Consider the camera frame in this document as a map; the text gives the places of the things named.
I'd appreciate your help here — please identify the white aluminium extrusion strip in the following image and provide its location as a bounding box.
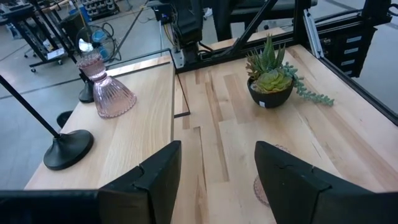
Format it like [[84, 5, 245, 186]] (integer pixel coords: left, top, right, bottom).
[[303, 8, 325, 59]]

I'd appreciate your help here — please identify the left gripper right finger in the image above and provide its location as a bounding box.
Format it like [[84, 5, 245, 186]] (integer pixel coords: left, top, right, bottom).
[[254, 140, 336, 224]]

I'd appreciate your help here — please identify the black wheeled cart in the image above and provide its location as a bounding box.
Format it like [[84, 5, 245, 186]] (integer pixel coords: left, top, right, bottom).
[[0, 0, 78, 74]]

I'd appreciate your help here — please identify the pink glass candle holder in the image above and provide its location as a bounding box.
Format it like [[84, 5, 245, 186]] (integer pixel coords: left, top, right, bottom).
[[252, 144, 292, 208], [76, 52, 137, 119]]

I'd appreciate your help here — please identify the storage rack with containers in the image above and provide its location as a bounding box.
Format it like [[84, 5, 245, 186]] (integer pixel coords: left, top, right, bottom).
[[80, 0, 121, 21]]

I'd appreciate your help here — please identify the black floor fan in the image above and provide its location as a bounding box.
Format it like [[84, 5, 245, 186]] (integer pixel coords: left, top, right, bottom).
[[75, 24, 116, 63]]

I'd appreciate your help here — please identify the black box with white labels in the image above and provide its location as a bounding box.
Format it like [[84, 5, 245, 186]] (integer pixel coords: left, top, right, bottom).
[[322, 26, 379, 78]]

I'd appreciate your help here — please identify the yellow cable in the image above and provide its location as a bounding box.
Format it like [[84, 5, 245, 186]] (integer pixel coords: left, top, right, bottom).
[[164, 23, 177, 47]]

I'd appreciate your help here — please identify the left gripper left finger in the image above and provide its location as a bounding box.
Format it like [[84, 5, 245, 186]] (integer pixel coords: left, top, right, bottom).
[[97, 140, 182, 224]]

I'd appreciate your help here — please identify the black frame end bracket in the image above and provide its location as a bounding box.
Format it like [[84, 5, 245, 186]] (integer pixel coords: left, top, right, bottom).
[[56, 110, 75, 129]]

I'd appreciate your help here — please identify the succulent plant in black pot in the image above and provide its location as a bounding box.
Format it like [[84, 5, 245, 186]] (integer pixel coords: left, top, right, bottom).
[[244, 33, 336, 110]]

